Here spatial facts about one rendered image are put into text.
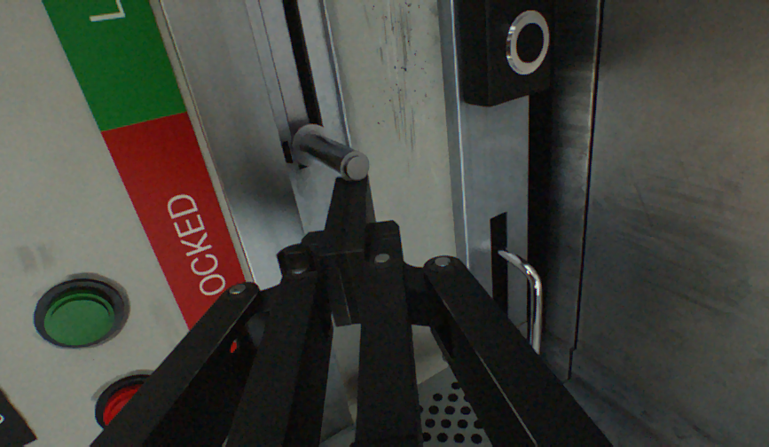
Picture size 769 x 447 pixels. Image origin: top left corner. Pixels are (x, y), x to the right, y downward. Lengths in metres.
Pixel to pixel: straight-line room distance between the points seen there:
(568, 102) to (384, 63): 0.13
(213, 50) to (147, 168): 0.07
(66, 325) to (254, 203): 0.10
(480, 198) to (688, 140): 0.12
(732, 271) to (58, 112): 0.33
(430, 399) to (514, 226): 0.14
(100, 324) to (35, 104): 0.10
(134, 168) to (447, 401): 0.21
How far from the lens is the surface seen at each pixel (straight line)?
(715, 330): 0.32
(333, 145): 0.20
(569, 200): 0.34
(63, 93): 0.22
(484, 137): 0.29
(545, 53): 0.27
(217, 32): 0.18
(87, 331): 0.24
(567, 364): 0.42
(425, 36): 0.27
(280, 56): 0.24
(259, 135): 0.19
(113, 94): 0.22
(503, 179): 0.31
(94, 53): 0.22
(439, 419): 0.28
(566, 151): 0.33
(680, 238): 0.30
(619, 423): 0.40
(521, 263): 0.32
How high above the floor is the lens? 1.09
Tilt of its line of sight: 24 degrees down
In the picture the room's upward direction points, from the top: 112 degrees counter-clockwise
